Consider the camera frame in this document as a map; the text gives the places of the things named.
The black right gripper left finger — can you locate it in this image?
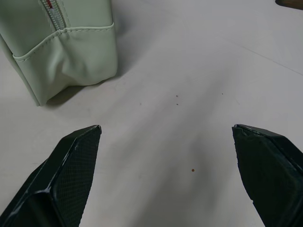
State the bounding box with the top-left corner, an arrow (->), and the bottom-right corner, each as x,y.
0,124 -> 103,227

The dark object at table edge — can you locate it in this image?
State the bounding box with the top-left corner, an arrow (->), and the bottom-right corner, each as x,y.
275,0 -> 303,10

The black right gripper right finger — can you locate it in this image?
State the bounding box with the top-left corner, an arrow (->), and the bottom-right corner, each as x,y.
232,123 -> 303,227

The pale green zipper pouch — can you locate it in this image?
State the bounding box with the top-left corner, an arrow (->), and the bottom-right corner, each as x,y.
0,0 -> 118,108

